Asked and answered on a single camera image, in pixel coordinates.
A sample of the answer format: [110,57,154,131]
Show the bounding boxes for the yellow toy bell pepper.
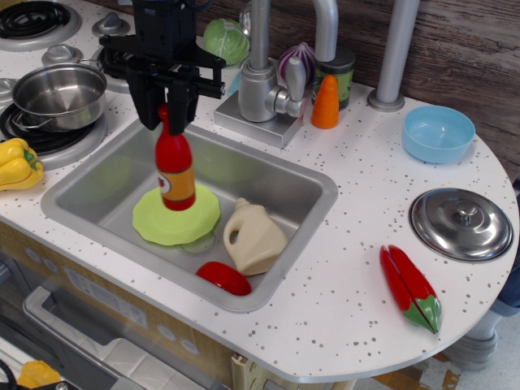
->
[1,138,44,190]

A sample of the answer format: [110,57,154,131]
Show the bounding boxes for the grey stove knob middle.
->
[41,44,83,66]

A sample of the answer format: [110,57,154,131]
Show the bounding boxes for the purple toy onion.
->
[278,42,316,84]

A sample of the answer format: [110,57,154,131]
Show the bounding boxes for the red toy chili pepper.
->
[379,245,442,334]

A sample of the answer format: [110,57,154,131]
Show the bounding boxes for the black coil burner back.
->
[1,1,82,52]

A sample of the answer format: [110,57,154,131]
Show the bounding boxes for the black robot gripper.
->
[99,1,225,136]

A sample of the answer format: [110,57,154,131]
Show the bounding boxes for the grey stove knob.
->
[92,12,130,37]
[41,44,83,66]

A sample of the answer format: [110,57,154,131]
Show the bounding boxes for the grey oven door handle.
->
[23,287,224,389]

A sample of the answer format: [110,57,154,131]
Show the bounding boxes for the orange toy carrot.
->
[311,75,340,129]

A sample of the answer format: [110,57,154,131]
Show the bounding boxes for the black coil burner front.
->
[1,104,108,171]

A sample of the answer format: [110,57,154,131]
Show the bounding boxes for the steel toy pot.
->
[12,63,106,132]

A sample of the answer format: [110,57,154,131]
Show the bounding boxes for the grey stove knob back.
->
[92,12,130,37]

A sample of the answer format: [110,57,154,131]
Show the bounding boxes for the light blue plastic bowl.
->
[401,106,476,164]

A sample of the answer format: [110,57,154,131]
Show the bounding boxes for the green toy cabbage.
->
[203,19,250,66]

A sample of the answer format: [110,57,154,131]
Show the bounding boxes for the red toy sauce bottle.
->
[155,103,196,211]

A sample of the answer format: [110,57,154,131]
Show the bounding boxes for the grey toy faucet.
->
[214,0,340,150]

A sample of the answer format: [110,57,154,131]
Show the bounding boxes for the steel pot lid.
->
[409,188,514,262]

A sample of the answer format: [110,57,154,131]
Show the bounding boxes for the grey metal post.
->
[367,0,420,112]

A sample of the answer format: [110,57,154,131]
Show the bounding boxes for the green label toy can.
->
[312,46,356,111]

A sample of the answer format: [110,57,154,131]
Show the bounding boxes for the grey toy sink basin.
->
[41,122,337,312]

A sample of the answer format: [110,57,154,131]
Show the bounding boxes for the cream toy detergent jug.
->
[223,198,288,276]

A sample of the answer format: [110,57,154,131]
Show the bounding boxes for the red toy tomato half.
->
[196,262,252,297]

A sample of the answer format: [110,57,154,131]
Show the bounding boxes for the green plastic plate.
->
[132,184,220,246]

